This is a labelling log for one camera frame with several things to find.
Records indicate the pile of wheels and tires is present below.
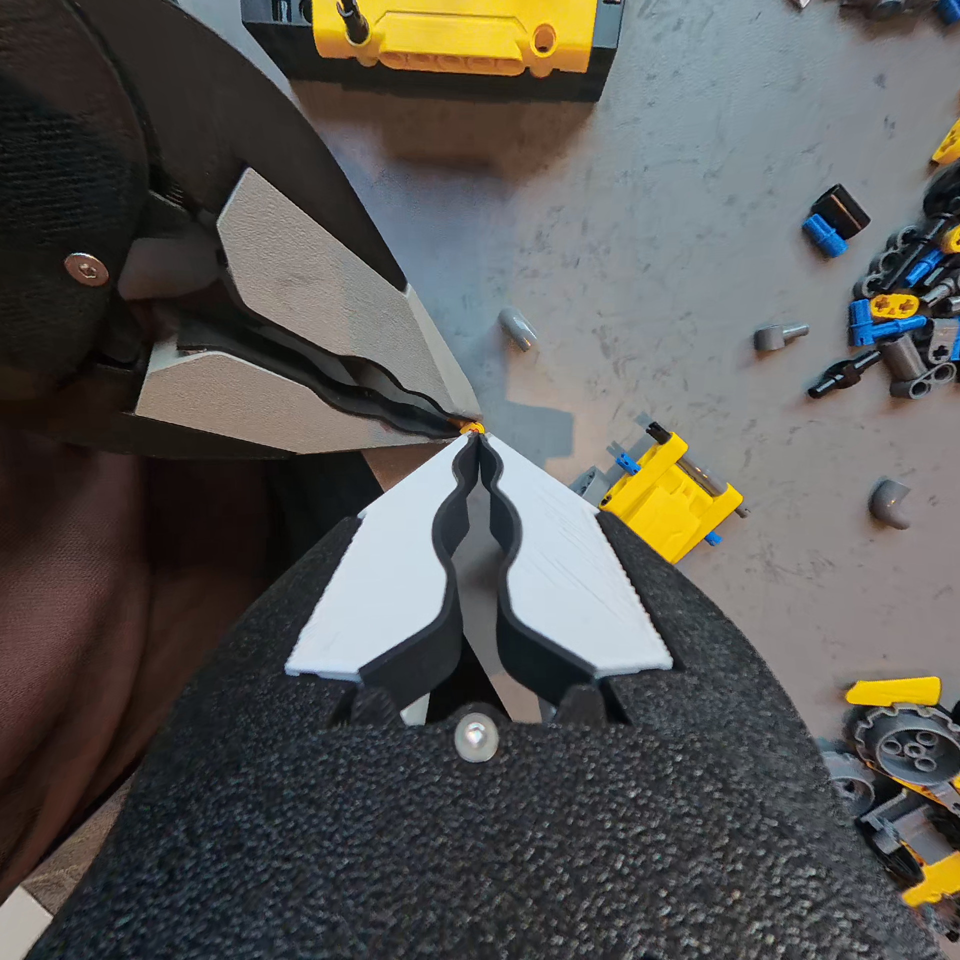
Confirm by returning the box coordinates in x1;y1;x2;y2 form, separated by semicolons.
818;702;960;886

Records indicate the yellow curved panel piece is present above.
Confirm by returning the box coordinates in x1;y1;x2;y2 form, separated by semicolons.
843;677;943;709

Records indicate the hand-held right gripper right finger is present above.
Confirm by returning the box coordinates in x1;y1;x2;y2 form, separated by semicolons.
480;435;676;684

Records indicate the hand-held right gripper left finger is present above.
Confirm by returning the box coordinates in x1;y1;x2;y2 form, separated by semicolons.
285;435;478;684

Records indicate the person in brown shirt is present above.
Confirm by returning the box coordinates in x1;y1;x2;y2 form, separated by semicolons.
0;420;301;901

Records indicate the yellow curved brick assembly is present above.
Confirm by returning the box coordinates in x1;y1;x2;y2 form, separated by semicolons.
570;420;748;567

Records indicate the grey desk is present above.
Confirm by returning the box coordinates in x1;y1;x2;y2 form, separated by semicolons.
285;0;960;841

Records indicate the yellow and black brick assembly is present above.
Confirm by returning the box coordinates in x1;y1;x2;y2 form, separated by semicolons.
240;0;627;103

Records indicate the pile of small brick parts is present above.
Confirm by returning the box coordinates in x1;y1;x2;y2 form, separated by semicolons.
807;0;960;403

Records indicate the black and blue pin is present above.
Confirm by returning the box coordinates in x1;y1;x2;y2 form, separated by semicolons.
803;185;871;259

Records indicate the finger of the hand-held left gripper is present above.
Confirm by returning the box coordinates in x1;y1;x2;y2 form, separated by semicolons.
215;165;484;424
135;333;459;456

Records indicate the small grey curved piece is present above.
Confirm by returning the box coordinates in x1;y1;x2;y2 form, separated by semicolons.
498;309;541;355
870;479;913;531

